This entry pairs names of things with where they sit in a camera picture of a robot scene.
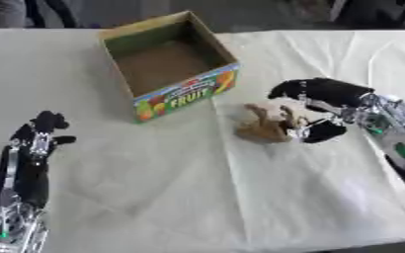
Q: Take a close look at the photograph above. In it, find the person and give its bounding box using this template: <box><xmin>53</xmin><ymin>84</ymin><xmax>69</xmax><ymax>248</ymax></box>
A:
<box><xmin>0</xmin><ymin>0</ymin><xmax>82</xmax><ymax>30</ymax></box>

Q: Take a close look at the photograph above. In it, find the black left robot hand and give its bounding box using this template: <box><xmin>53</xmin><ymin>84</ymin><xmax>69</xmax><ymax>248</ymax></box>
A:
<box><xmin>0</xmin><ymin>110</ymin><xmax>78</xmax><ymax>210</ymax></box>

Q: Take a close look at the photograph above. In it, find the dark chair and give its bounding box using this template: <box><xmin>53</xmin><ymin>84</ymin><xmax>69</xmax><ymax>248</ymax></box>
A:
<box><xmin>325</xmin><ymin>0</ymin><xmax>405</xmax><ymax>32</ymax></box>

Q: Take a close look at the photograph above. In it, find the brown soft toy animal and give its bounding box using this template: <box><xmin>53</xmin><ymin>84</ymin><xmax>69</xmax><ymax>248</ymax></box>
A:
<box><xmin>231</xmin><ymin>103</ymin><xmax>310</xmax><ymax>145</ymax></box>

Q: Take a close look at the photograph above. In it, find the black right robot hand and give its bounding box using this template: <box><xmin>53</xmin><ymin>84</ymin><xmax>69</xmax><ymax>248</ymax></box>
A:
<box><xmin>266</xmin><ymin>77</ymin><xmax>377</xmax><ymax>144</ymax></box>

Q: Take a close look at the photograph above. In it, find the cardboard box with fruit print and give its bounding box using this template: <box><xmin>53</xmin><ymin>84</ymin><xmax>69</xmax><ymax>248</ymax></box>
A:
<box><xmin>97</xmin><ymin>10</ymin><xmax>243</xmax><ymax>125</ymax></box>

